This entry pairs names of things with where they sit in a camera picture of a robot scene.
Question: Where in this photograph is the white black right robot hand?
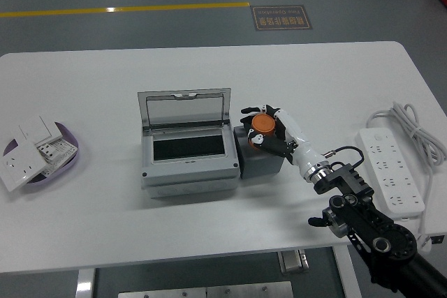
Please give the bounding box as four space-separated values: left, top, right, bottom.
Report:
240 104 328 180

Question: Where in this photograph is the orange cylinder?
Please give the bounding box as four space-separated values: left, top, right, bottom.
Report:
248 113 278 151

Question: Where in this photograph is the grey box with clear lid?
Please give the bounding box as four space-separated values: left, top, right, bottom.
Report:
137 87 242 201

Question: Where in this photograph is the grey cube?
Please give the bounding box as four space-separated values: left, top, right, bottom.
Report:
233 125 288 180

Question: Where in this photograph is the white power strip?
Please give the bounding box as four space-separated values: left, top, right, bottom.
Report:
356 127 426 221

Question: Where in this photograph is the brown floor sign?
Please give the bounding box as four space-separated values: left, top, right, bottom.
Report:
251 5 312 32

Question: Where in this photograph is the white table leg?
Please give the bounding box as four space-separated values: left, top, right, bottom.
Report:
331 245 362 298
75 269 96 298

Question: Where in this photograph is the white socket module with holes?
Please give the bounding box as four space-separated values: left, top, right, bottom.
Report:
36 137 78 177

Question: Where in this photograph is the purple tray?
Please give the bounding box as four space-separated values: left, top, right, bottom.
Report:
2 121 80 193

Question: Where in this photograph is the white power strip cord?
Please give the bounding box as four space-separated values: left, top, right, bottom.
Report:
365 101 447 246

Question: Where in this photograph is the silver metal bracket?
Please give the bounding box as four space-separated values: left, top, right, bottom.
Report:
278 249 310 274

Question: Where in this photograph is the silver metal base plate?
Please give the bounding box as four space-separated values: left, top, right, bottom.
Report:
117 285 207 298
206 281 294 298

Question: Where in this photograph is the white wall switch plate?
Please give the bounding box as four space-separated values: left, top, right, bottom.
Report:
12 114 63 145

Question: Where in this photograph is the white wall socket panel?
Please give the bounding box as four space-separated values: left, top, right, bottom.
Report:
0 139 46 193

